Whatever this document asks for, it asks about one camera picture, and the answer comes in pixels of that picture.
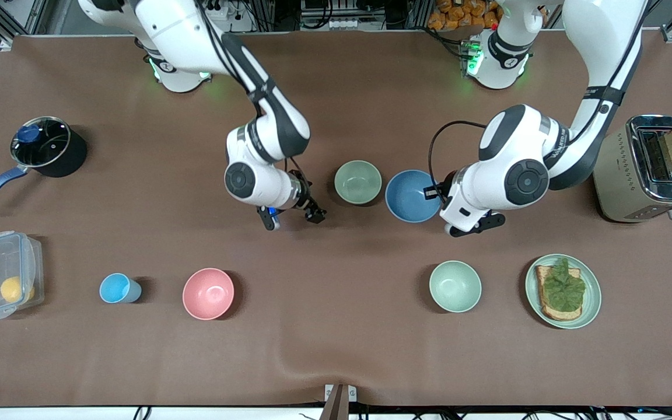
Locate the small blue cup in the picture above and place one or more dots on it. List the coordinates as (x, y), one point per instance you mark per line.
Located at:
(115, 289)

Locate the white power strip with plugs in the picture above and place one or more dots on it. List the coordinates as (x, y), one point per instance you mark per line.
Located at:
(219, 23)

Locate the beige metal toaster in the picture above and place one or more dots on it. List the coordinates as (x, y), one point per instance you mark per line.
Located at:
(619, 175)

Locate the light green plate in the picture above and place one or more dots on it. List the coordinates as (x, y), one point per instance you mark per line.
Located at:
(592, 303)

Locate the blue bowl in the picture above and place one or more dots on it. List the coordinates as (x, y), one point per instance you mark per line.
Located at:
(412, 197)

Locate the pink bowl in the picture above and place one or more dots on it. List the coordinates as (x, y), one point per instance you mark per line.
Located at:
(208, 294)

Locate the metal table edge bracket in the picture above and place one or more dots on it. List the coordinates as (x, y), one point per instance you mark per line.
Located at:
(340, 399)

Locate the green lettuce leaf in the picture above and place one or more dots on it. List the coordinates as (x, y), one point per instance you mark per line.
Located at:
(563, 289)

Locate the light green bowl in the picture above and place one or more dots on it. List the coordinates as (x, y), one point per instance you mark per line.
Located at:
(455, 287)
(358, 182)

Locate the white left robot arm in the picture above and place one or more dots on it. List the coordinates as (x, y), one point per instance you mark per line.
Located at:
(517, 175)

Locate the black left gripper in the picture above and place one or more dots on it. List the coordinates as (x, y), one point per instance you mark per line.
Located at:
(442, 189)

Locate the glass lid with blue knob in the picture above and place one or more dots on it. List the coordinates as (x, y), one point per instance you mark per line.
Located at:
(41, 143)

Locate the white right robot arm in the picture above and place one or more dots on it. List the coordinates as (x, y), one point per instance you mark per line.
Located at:
(254, 181)

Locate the small white power strip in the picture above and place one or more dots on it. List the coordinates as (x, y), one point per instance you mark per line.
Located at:
(345, 24)

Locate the bag of orange snacks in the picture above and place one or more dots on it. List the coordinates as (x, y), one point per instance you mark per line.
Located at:
(458, 14)

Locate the brown table cloth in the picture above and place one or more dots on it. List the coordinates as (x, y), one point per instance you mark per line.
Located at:
(336, 291)

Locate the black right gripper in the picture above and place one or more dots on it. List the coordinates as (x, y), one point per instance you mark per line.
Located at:
(308, 204)

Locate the yellow lemon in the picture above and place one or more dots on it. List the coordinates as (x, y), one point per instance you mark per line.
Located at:
(12, 290)

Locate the toast bread slice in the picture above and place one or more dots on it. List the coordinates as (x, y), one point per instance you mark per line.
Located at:
(549, 309)

